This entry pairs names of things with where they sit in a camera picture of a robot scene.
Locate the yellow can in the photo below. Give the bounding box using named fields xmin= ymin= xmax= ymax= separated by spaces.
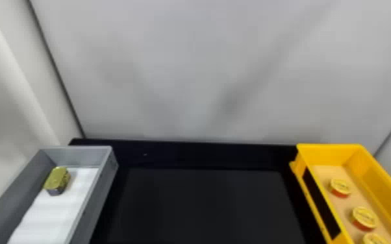
xmin=362 ymin=232 xmax=390 ymax=244
xmin=329 ymin=178 xmax=353 ymax=199
xmin=43 ymin=166 xmax=71 ymax=197
xmin=351 ymin=206 xmax=379 ymax=232

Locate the white foam pad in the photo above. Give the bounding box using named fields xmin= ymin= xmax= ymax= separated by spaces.
xmin=7 ymin=166 xmax=100 ymax=244

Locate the yellow tray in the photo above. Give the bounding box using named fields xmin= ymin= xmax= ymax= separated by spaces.
xmin=289 ymin=143 xmax=391 ymax=244

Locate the grey tray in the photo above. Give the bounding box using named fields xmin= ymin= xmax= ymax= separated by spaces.
xmin=0 ymin=145 xmax=119 ymax=244

